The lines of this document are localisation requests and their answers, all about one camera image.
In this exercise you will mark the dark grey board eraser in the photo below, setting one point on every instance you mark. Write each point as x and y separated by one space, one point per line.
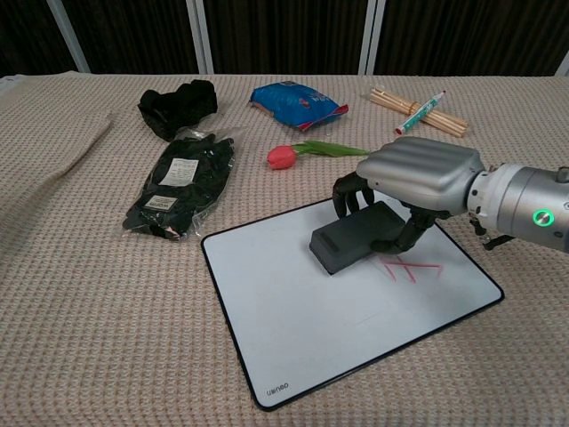
351 236

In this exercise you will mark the bundle of wooden sticks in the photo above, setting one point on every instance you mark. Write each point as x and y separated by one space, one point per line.
444 122

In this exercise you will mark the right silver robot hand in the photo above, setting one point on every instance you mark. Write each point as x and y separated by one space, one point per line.
422 173

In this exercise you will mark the white aluminium partition post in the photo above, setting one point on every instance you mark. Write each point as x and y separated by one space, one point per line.
371 35
563 66
200 35
69 35

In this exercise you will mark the blue snack bag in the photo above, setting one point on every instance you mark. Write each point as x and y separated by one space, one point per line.
289 104

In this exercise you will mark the black gloves in plastic bag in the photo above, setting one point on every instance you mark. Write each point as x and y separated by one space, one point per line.
178 195

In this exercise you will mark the white dry-erase board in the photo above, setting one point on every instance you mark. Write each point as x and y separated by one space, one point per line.
333 333

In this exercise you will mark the red artificial tulip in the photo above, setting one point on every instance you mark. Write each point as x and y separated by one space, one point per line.
280 158

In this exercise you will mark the green white marker pen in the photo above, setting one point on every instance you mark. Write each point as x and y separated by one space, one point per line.
420 113

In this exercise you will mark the black cloth bundle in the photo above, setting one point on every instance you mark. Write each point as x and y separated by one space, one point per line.
178 109

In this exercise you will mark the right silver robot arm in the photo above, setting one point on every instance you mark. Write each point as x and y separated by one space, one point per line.
520 204

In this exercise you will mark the beige woven tablecloth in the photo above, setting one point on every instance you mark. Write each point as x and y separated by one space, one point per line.
89 311

